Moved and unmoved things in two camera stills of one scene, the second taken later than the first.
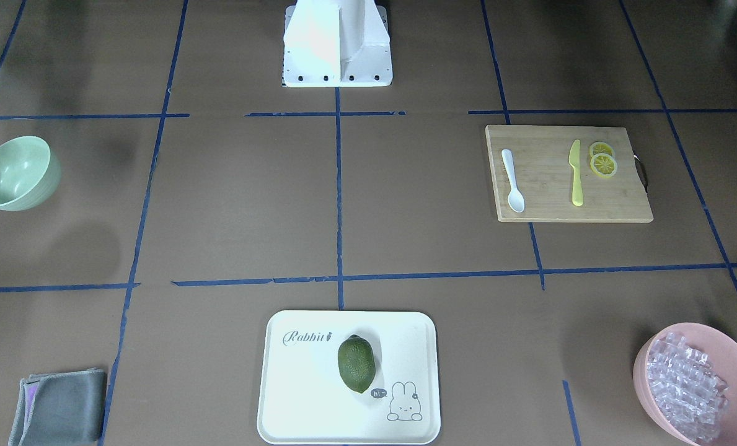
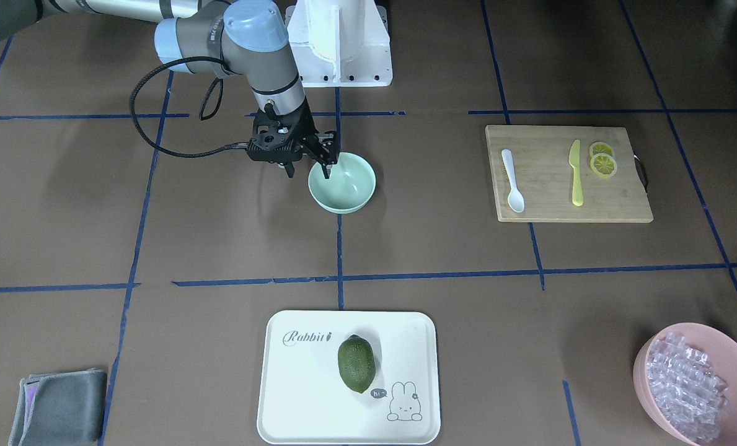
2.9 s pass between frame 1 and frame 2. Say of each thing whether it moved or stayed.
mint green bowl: moved
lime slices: stayed
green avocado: stayed
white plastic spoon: stayed
